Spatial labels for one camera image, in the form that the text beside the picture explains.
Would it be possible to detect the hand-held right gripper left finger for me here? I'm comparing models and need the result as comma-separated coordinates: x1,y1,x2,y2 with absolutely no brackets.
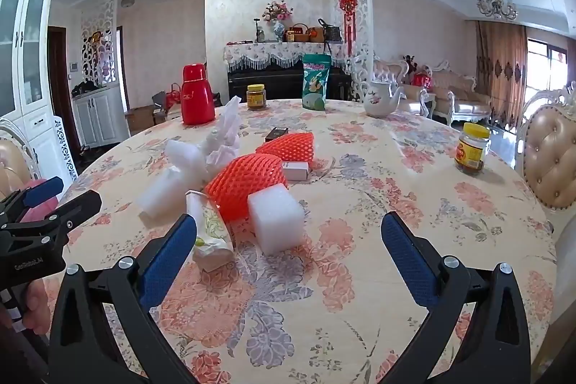
47,213,199,384

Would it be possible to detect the white perforated panel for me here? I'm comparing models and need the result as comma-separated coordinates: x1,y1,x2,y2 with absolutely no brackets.
53,115,79,182

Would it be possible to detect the black upright piano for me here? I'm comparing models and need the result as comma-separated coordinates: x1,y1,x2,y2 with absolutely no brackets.
227,67,354,102

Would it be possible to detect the white floral teapot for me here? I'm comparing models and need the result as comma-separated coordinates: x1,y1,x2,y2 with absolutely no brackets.
359,79,406,118

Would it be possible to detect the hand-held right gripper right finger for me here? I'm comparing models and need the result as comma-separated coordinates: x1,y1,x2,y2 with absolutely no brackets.
380,212,532,384

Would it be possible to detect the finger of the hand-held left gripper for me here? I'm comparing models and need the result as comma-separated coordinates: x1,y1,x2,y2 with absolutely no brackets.
42,190,103,232
0,176,65,227

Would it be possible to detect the white carved lattice screen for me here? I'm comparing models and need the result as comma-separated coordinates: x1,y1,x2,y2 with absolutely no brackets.
328,0,375,101
80,0,118,90

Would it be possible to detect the small white box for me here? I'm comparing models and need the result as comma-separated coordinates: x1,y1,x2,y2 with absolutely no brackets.
281,161,311,181

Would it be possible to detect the glass balcony door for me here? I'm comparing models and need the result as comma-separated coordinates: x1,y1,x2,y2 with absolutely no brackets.
526,37,568,133

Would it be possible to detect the clear plastic bag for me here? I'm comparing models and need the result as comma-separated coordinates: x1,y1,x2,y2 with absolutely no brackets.
198,95,244,182

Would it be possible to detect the orange foam fruit net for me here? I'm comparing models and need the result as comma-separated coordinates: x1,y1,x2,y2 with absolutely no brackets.
256,131,316,163
204,154,289,223

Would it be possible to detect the vase of pink flowers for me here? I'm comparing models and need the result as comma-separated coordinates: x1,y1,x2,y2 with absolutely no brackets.
262,0,294,44

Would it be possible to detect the floral tablecloth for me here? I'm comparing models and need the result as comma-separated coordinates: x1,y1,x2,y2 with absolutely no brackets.
42,97,559,384

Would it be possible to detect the lace-fringed floral piano cover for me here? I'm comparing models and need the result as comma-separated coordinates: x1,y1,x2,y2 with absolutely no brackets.
224,41,352,72

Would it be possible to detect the low white cabinet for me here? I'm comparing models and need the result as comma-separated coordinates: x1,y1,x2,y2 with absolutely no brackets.
72,85,124,148

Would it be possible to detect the yellow-lidded glass jar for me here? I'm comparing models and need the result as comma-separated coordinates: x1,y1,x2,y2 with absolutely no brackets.
246,84,267,111
454,122,491,176

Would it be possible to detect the tall white cabinet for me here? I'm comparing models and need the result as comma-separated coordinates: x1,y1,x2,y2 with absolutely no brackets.
0,0,61,187

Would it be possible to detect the black bag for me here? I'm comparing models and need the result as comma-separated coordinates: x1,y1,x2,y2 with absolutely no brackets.
71,80,97,98

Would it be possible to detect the green snack bag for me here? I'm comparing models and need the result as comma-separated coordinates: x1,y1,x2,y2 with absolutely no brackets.
301,53,334,112

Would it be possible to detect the white carved armchair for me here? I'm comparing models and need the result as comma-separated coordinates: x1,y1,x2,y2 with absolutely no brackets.
373,58,411,90

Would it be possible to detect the floral paper packet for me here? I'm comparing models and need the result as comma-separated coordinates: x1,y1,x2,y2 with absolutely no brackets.
185,190,235,273

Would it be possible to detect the cardboard box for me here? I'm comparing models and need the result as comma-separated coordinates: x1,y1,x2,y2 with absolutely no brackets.
125,105,156,132

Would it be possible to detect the dark patterned handbag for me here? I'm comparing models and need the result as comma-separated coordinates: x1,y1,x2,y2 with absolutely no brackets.
317,18,345,43

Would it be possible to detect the brown patterned curtain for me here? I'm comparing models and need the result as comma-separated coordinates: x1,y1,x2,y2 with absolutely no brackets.
474,19,528,133

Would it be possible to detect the white foam piece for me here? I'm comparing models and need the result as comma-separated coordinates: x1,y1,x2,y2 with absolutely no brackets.
136,167,190,225

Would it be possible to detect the person's left hand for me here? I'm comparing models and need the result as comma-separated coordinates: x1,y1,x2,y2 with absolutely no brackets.
18,278,54,336

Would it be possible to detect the white carved sofa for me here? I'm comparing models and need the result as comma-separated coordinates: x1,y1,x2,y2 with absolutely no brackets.
407,59,493,126

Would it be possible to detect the red thermos flask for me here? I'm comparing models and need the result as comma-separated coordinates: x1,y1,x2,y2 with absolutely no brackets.
181,64,217,126

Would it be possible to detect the red knot ornament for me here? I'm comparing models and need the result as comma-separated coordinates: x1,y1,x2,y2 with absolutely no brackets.
338,0,357,57

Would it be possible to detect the crystal chandelier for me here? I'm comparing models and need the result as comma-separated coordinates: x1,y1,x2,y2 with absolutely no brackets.
476,0,518,22

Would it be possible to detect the red gift bag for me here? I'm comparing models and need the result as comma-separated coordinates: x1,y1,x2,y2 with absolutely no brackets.
165,82,183,110

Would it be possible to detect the beige tufted dining chair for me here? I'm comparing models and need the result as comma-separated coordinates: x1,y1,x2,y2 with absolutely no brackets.
515,80,576,214
0,118,43,205

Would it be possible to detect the white foam cube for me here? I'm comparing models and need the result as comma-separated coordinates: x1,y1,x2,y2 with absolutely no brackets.
247,183,306,256

